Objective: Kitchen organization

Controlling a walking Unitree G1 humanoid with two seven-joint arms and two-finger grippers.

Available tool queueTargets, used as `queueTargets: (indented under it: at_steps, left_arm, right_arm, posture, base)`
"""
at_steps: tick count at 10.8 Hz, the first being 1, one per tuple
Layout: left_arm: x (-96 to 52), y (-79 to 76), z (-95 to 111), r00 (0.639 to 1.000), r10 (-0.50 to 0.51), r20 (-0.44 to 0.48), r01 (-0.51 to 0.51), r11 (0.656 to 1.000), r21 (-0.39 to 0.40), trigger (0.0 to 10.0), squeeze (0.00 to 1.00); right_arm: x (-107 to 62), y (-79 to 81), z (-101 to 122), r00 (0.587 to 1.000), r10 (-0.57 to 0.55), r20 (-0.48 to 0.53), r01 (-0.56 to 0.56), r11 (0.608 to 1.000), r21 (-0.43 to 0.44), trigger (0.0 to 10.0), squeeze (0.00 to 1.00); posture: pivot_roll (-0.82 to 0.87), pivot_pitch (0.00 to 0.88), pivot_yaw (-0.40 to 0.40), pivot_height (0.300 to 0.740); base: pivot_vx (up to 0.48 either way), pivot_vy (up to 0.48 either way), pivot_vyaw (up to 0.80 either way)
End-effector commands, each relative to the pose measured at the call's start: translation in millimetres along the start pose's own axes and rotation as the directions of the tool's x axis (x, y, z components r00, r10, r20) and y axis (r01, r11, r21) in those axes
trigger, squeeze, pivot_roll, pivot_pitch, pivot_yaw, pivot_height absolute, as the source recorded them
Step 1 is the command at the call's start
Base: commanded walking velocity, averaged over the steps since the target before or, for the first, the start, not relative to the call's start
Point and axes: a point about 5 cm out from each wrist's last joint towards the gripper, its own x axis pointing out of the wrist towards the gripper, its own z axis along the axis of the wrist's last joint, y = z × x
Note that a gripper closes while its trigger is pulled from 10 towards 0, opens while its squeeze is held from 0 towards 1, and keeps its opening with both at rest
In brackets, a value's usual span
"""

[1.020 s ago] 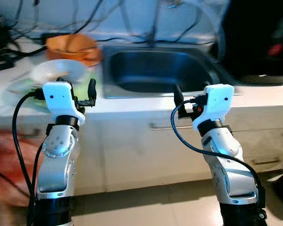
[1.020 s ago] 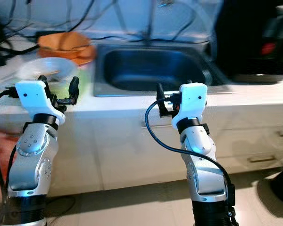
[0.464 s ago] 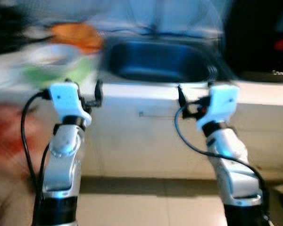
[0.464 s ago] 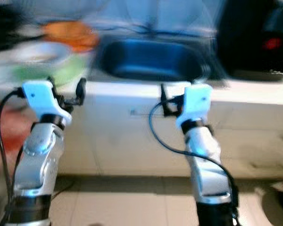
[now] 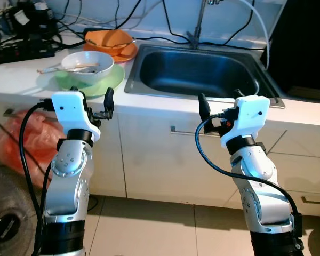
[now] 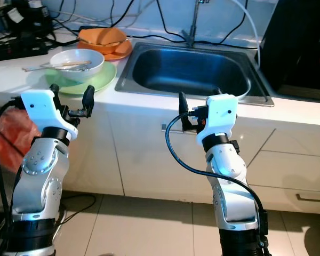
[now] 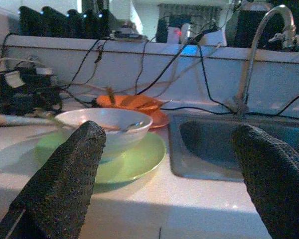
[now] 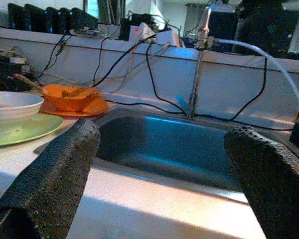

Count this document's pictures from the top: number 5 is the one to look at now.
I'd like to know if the white ceramic bowl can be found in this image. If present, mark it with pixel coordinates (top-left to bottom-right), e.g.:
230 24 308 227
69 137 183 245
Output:
60 51 115 84

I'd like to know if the light green plate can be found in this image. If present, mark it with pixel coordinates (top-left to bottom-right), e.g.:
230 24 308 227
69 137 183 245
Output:
54 63 125 98

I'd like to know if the wooden chopstick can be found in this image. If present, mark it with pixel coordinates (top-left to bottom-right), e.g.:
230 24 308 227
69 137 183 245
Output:
37 62 99 73
38 64 100 74

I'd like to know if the white kitchen cabinet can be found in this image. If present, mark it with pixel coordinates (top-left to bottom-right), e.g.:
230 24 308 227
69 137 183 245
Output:
0 96 320 217

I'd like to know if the stainless steel sink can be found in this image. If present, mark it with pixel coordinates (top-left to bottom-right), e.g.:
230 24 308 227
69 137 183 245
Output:
124 44 286 109

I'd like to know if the orange plate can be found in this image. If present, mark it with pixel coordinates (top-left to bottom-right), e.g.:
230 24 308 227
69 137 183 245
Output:
84 42 138 63

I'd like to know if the orange bowl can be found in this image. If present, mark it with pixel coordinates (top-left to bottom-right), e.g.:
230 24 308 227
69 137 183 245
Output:
85 29 135 55

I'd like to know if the orange plastic bag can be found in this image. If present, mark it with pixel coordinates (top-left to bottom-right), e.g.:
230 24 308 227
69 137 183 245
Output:
0 109 59 174

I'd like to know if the metal faucet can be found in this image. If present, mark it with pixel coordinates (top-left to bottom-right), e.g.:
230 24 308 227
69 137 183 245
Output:
187 0 225 50

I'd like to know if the black power strip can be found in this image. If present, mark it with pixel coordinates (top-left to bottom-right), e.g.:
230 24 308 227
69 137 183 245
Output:
0 42 57 66

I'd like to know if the black appliance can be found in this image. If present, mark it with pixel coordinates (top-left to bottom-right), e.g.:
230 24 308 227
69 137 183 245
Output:
267 0 320 89

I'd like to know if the black power adapter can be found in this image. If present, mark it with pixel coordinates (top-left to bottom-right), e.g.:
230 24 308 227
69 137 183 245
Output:
0 0 59 41

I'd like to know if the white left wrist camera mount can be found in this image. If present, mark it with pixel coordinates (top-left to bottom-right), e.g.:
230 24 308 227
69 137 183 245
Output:
52 91 101 142

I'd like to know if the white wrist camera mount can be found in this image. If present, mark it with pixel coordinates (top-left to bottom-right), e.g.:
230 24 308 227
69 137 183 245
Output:
52 91 101 142
220 95 271 148

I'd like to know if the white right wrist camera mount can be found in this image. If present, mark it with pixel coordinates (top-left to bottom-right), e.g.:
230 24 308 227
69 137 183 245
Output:
220 95 271 148

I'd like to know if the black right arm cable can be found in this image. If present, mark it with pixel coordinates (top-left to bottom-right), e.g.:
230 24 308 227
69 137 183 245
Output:
195 114 303 235

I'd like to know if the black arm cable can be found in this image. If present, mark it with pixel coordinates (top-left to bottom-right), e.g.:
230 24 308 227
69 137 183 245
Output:
19 100 57 256
195 114 303 235

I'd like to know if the metal utensil with golden handle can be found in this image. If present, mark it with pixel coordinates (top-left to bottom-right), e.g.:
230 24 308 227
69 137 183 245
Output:
96 38 135 50

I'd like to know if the white hose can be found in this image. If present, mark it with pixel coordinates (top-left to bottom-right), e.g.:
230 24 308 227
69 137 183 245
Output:
237 0 271 70

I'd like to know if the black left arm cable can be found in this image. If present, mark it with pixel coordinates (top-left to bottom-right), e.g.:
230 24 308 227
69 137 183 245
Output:
19 100 57 256

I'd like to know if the metal drawer handle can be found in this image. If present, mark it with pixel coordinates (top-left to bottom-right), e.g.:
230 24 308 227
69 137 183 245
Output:
301 196 320 206

